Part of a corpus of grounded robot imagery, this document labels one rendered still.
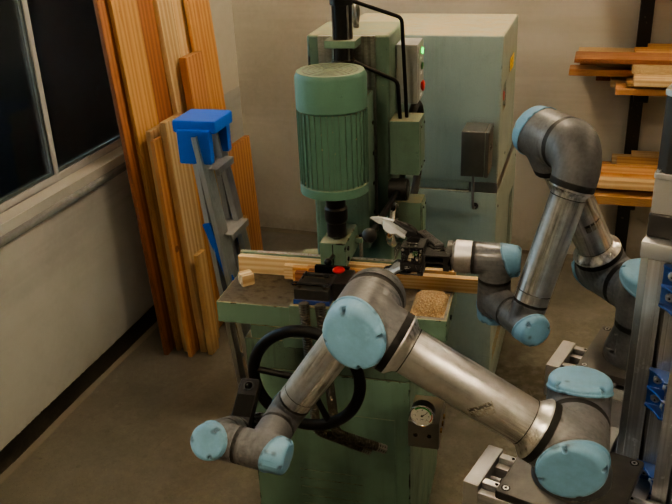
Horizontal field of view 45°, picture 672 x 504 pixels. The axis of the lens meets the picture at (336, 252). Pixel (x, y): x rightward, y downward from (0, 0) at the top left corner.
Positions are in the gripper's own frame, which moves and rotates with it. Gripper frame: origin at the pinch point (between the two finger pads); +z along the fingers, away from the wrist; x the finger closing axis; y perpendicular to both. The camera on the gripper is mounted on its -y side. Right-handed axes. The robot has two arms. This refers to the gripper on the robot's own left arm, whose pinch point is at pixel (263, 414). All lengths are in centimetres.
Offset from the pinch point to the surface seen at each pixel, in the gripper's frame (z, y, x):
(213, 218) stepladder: 79, -55, -51
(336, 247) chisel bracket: 16.0, -42.3, 10.2
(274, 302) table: 14.0, -26.8, -4.4
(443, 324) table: 12.8, -24.9, 39.4
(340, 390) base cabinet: 24.0, -5.4, 12.7
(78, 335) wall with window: 109, -8, -116
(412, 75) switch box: 25, -91, 25
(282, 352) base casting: 19.0, -14.0, -2.6
